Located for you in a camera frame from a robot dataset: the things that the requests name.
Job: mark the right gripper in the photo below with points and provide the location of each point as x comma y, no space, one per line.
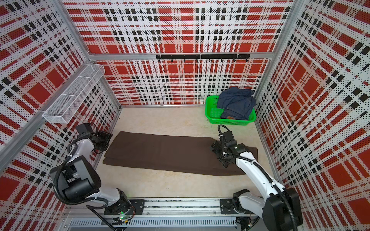
224,162

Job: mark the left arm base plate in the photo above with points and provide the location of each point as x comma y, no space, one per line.
136,206

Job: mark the brown trousers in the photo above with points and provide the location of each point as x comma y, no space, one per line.
196,155

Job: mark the blue denim jeans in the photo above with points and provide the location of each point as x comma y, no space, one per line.
236,103

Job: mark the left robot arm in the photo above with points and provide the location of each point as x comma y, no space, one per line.
76,182

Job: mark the green plastic basket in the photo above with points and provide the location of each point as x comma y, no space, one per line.
213,114

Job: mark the white wire mesh shelf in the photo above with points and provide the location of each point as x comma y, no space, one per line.
67,104

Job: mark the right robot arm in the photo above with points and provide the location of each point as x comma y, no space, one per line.
279,207

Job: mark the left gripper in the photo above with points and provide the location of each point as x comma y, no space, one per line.
107,135

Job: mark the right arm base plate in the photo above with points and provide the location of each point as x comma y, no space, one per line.
227,205

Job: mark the aluminium front rail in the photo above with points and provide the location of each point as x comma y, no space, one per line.
195,207

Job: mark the black hook rail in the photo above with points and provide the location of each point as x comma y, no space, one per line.
172,57

